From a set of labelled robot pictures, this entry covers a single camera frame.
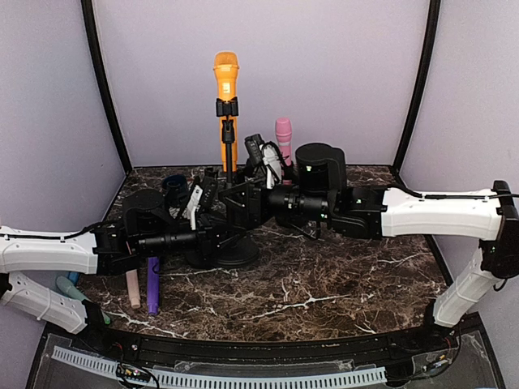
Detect black stand of orange microphone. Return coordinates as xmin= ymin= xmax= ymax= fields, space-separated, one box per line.
xmin=216 ymin=96 xmax=260 ymax=267

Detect black stand of blue microphone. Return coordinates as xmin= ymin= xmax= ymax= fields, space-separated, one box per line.
xmin=204 ymin=166 xmax=219 ymax=179

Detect purple microphone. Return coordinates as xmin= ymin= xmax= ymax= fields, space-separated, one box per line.
xmin=147 ymin=257 xmax=160 ymax=315

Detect pink microphone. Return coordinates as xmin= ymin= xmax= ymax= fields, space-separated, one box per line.
xmin=275 ymin=118 xmax=292 ymax=166

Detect beige microphone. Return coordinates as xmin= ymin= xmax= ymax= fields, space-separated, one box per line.
xmin=126 ymin=269 xmax=141 ymax=310

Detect orange microphone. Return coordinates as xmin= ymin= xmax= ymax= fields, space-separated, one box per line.
xmin=213 ymin=51 xmax=239 ymax=173

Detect blue microphone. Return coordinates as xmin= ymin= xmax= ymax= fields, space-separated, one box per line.
xmin=68 ymin=271 xmax=79 ymax=285

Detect green microphone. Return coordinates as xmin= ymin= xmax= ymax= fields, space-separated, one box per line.
xmin=56 ymin=276 xmax=91 ymax=302

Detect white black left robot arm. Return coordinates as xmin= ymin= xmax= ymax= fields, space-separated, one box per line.
xmin=1 ymin=189 xmax=259 ymax=353

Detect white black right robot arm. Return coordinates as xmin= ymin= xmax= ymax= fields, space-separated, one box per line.
xmin=219 ymin=143 xmax=518 ymax=352

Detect dark blue mug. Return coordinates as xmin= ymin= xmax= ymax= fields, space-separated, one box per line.
xmin=161 ymin=174 xmax=188 ymax=200

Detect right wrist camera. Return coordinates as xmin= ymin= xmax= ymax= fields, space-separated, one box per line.
xmin=245 ymin=134 xmax=264 ymax=167

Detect white slotted cable duct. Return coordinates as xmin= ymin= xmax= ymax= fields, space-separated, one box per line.
xmin=51 ymin=346 xmax=387 ymax=388

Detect black front rail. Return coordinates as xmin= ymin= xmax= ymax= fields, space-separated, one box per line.
xmin=44 ymin=314 xmax=467 ymax=372

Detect black left corner post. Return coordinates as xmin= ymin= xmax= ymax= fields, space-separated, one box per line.
xmin=80 ymin=0 xmax=133 ymax=175

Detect black corner post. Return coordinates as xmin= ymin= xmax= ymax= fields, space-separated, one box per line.
xmin=391 ymin=0 xmax=442 ymax=177
xmin=80 ymin=0 xmax=133 ymax=175

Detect black right corner post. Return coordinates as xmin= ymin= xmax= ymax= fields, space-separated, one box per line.
xmin=391 ymin=0 xmax=442 ymax=177

